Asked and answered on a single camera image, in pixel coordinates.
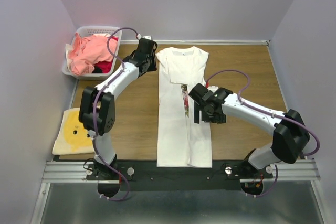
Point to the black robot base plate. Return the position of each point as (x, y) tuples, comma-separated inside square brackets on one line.
[(136, 175)]

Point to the folded yellow chick t-shirt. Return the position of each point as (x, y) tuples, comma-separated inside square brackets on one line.
[(72, 138)]

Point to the red garment in basket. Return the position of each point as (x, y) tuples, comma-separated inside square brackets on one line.
[(105, 58)]

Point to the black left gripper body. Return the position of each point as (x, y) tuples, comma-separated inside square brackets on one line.
[(153, 59)]

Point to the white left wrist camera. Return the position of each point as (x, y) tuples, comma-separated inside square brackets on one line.
[(139, 36)]

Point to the aluminium front rail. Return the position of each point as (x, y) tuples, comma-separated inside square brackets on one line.
[(73, 172)]

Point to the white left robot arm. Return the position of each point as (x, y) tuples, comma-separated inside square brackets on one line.
[(97, 108)]

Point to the white floral print t-shirt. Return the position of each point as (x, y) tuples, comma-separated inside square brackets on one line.
[(181, 141)]

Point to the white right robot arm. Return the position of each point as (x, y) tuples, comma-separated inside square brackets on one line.
[(289, 134)]

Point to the pink t-shirt in basket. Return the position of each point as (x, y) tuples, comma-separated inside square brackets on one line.
[(82, 54)]

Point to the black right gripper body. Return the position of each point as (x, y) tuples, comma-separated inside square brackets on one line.
[(197, 107)]

